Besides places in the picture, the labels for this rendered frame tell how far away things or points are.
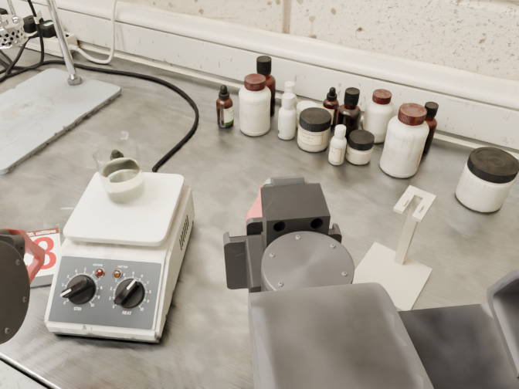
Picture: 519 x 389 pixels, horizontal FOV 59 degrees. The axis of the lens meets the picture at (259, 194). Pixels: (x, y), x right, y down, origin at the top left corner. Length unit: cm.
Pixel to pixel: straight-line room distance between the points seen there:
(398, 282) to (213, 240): 25
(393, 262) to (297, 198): 32
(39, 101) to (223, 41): 37
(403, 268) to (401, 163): 19
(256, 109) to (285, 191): 47
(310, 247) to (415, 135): 44
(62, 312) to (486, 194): 57
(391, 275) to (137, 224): 32
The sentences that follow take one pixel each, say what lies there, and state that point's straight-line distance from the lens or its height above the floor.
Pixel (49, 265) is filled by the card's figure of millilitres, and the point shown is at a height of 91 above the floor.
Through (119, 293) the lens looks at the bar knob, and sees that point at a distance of 52.
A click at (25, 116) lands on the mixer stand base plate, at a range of 95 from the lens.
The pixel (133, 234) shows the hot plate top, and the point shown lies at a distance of 54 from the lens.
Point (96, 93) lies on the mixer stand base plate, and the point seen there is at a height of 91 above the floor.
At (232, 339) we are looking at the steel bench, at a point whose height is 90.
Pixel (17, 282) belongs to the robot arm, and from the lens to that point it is 31.
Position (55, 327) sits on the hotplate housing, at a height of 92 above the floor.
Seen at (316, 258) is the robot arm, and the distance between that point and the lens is 29.
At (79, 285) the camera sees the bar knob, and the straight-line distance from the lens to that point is 54.
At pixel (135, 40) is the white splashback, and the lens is 107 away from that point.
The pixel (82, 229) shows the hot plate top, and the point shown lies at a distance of 56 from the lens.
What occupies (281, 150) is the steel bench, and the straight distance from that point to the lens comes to 78.
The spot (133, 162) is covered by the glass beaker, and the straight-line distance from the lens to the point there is 54.
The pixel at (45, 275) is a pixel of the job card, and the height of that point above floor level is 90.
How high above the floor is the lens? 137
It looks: 42 degrees down
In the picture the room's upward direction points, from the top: straight up
